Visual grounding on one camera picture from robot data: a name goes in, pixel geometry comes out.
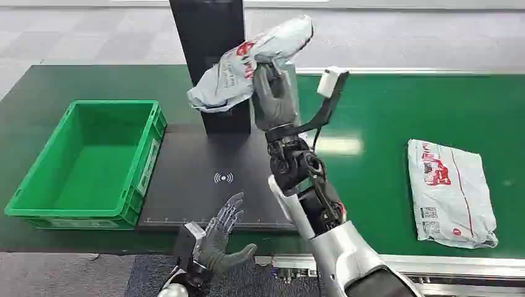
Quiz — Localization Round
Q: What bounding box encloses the grey parcel bag, flat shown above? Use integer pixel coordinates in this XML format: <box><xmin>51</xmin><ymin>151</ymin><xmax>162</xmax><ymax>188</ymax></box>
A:
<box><xmin>407</xmin><ymin>139</ymin><xmax>499</xmax><ymax>249</ymax></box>

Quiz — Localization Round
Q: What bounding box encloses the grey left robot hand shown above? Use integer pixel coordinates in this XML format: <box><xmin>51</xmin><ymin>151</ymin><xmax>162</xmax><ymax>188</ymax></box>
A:
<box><xmin>198</xmin><ymin>191</ymin><xmax>258</xmax><ymax>275</ymax></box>

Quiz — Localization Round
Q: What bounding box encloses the black scanner base plate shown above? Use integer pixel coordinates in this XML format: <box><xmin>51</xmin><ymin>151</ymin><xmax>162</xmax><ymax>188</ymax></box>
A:
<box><xmin>137</xmin><ymin>123</ymin><xmax>297</xmax><ymax>233</ymax></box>

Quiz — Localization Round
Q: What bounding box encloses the green conveyor belt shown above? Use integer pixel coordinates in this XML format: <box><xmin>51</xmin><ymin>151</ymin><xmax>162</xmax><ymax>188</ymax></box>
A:
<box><xmin>0</xmin><ymin>64</ymin><xmax>525</xmax><ymax>260</ymax></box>

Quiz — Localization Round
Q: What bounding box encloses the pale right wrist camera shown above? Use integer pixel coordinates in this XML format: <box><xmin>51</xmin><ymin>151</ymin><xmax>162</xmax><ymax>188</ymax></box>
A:
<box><xmin>316</xmin><ymin>66</ymin><xmax>349</xmax><ymax>99</ymax></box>

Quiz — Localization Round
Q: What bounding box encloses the grey parcel bag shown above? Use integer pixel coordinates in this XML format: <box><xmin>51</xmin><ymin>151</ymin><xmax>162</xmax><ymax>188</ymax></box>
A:
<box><xmin>187</xmin><ymin>15</ymin><xmax>315</xmax><ymax>113</ymax></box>
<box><xmin>407</xmin><ymin>139</ymin><xmax>499</xmax><ymax>249</ymax></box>

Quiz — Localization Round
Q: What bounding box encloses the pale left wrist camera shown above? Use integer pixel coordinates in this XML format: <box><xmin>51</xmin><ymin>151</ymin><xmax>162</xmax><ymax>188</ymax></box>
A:
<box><xmin>174</xmin><ymin>222</ymin><xmax>207</xmax><ymax>263</ymax></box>

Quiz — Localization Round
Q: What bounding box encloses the white label on crate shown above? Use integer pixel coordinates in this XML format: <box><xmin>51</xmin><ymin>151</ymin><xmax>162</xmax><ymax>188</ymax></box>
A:
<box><xmin>136</xmin><ymin>138</ymin><xmax>161</xmax><ymax>197</ymax></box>

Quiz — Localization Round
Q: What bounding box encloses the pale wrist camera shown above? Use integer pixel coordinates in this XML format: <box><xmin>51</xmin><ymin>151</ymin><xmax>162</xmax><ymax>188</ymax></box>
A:
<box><xmin>174</xmin><ymin>222</ymin><xmax>207</xmax><ymax>263</ymax></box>
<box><xmin>316</xmin><ymin>66</ymin><xmax>349</xmax><ymax>99</ymax></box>

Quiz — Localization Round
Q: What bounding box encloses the black scanner column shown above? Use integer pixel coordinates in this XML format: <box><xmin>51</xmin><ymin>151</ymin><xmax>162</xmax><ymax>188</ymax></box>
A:
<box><xmin>168</xmin><ymin>0</ymin><xmax>252</xmax><ymax>135</ymax></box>

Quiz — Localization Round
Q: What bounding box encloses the green plastic crate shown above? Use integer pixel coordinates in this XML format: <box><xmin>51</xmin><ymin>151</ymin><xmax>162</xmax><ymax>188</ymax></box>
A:
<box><xmin>4</xmin><ymin>100</ymin><xmax>167</xmax><ymax>231</ymax></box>

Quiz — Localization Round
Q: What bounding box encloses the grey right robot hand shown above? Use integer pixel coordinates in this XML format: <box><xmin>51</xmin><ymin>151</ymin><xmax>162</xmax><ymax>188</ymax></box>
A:
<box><xmin>251</xmin><ymin>58</ymin><xmax>299</xmax><ymax>132</ymax></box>

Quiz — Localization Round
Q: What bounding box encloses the aluminium conveyor frame rail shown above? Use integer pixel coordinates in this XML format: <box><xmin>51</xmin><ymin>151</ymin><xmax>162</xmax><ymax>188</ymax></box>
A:
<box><xmin>253</xmin><ymin>253</ymin><xmax>525</xmax><ymax>297</ymax></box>

